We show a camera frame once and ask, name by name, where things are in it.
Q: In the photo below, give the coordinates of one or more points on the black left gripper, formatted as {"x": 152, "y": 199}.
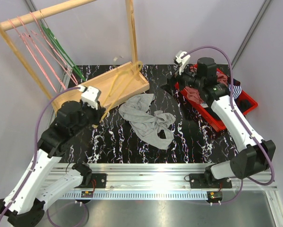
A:
{"x": 98, "y": 113}

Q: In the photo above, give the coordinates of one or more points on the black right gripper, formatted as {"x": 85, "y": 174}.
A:
{"x": 169, "y": 86}

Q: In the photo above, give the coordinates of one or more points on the salmon pink tank top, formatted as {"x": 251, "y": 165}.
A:
{"x": 193, "y": 93}

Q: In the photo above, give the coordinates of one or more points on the grey tank top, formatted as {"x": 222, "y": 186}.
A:
{"x": 151, "y": 129}

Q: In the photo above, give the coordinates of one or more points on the navy maroon tank top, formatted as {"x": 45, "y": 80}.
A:
{"x": 243, "y": 104}

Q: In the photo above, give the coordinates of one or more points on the blue striped tank top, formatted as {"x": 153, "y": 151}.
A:
{"x": 236, "y": 91}

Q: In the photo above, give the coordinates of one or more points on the green hanger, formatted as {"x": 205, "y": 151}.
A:
{"x": 57, "y": 46}

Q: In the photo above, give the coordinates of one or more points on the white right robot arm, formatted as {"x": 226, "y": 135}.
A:
{"x": 254, "y": 152}

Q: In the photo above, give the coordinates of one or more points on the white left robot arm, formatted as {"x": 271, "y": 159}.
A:
{"x": 26, "y": 204}

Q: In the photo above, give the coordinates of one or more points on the wooden clothes rack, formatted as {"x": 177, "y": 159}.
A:
{"x": 118, "y": 84}

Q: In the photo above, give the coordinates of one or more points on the red plastic bin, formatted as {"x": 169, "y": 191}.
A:
{"x": 212, "y": 117}

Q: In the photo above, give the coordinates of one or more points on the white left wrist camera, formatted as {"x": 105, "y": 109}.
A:
{"x": 90, "y": 95}

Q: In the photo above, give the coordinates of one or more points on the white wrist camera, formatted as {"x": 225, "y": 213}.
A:
{"x": 90, "y": 95}
{"x": 181, "y": 59}

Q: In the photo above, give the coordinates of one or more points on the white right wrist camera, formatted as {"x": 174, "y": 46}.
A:
{"x": 181, "y": 59}

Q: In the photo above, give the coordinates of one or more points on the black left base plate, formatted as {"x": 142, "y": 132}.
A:
{"x": 98, "y": 180}

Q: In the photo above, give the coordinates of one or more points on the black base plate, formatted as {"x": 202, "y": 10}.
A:
{"x": 98, "y": 180}
{"x": 198, "y": 181}

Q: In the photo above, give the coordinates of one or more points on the aluminium mounting rail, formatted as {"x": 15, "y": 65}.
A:
{"x": 159, "y": 195}

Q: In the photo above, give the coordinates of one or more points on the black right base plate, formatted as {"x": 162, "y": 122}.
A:
{"x": 198, "y": 181}

